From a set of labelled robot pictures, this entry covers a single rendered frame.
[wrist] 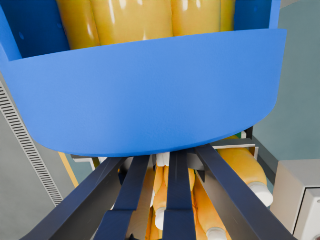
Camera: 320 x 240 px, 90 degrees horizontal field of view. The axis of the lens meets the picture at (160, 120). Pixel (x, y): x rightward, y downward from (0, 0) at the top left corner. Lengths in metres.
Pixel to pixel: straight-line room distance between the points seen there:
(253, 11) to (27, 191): 2.61
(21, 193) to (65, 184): 0.64
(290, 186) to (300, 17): 1.29
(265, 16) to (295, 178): 0.29
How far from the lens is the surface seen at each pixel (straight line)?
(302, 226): 0.43
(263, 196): 0.35
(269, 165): 0.56
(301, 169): 0.43
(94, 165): 0.48
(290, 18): 1.53
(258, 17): 0.25
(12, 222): 3.26
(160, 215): 0.37
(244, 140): 0.43
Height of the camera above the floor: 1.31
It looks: 68 degrees down
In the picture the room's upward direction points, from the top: 167 degrees counter-clockwise
